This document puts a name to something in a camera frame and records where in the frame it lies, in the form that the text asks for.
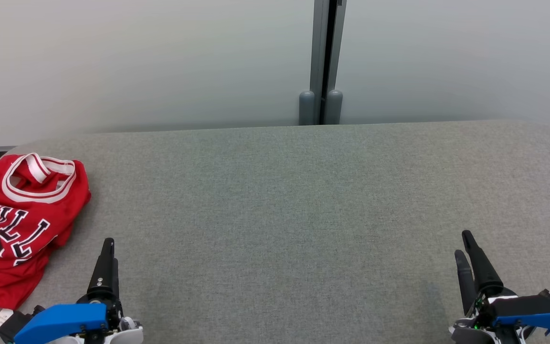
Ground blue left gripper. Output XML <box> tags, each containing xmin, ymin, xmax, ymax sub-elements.
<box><xmin>15</xmin><ymin>238</ymin><xmax>124</xmax><ymax>344</ymax></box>

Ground red basketball jersey white sleeves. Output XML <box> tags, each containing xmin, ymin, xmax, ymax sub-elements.
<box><xmin>0</xmin><ymin>153</ymin><xmax>92</xmax><ymax>268</ymax></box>

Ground grey metal partition post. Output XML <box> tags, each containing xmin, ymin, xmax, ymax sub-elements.
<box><xmin>309</xmin><ymin>0</ymin><xmax>347</xmax><ymax>125</ymax></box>

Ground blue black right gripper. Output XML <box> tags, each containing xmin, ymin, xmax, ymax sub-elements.
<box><xmin>449</xmin><ymin>230</ymin><xmax>550</xmax><ymax>344</ymax></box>

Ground grey cylindrical post bumper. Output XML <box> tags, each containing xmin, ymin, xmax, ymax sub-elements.
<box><xmin>325</xmin><ymin>89</ymin><xmax>344</xmax><ymax>125</ymax></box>
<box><xmin>299</xmin><ymin>91</ymin><xmax>316</xmax><ymax>126</ymax></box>

